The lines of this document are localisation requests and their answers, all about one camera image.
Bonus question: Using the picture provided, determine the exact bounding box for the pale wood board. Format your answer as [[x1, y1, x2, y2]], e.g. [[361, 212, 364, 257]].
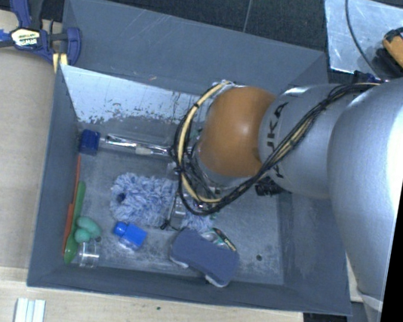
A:
[[0, 48, 65, 274]]

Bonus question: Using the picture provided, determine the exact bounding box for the clear bottle with blue cap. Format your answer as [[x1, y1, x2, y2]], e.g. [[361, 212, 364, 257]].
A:
[[75, 127, 175, 170]]

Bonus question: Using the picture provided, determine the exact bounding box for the clear plastic cup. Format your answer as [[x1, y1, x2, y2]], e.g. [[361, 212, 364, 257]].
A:
[[75, 238, 103, 271]]

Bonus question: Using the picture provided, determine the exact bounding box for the pale green toy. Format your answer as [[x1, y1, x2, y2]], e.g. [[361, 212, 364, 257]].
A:
[[72, 213, 105, 248]]

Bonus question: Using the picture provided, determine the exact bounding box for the small blue plastic bottle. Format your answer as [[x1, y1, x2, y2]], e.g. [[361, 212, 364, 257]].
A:
[[109, 219, 150, 253]]

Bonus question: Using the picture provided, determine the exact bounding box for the colourful printed packet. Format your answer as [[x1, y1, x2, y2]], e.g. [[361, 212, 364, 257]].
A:
[[200, 225, 241, 253]]

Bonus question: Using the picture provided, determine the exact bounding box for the grey metal bin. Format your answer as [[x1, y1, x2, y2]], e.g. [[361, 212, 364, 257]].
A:
[[16, 0, 398, 322]]

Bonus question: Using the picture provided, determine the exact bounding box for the blue sponge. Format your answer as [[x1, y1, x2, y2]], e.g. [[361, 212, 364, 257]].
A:
[[165, 225, 245, 291]]

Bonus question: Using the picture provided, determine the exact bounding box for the blue and white fluffy cloth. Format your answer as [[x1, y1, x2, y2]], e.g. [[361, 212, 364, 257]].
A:
[[104, 168, 222, 239]]

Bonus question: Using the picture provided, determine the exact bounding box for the orange thin stick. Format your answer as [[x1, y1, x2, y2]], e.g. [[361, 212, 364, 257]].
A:
[[60, 153, 85, 254]]

